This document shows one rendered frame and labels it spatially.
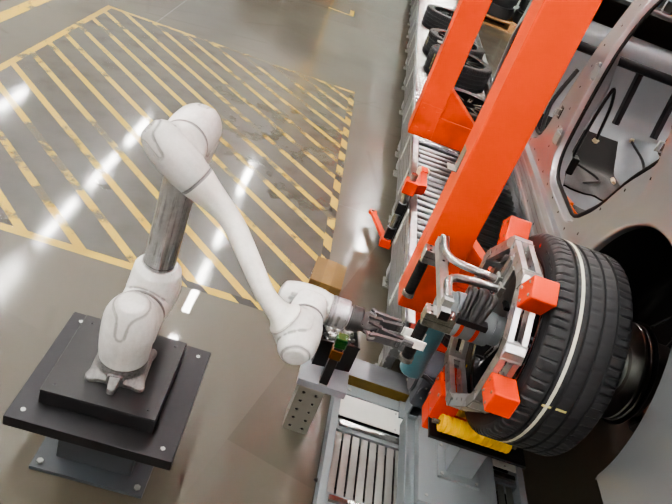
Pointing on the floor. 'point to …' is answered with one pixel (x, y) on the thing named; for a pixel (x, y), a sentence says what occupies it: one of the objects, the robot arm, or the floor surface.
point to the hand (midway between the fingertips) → (413, 338)
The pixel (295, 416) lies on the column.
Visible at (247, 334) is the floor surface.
